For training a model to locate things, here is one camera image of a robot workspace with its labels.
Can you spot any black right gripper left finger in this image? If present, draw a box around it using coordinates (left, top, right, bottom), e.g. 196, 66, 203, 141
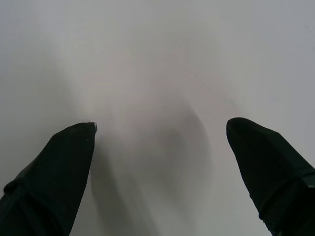
0, 121, 98, 236

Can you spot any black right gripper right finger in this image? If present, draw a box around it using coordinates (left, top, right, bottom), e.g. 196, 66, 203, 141
225, 117, 315, 236

